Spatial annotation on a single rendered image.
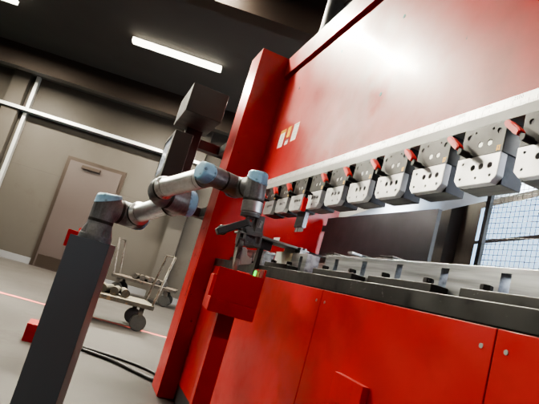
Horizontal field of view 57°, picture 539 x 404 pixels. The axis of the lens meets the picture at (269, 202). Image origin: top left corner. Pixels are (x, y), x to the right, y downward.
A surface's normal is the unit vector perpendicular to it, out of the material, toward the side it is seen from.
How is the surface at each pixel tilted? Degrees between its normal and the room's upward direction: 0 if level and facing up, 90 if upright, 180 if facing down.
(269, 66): 90
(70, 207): 90
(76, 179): 90
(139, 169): 90
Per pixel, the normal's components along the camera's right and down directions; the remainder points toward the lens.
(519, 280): -0.90, -0.31
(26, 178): 0.15, -0.13
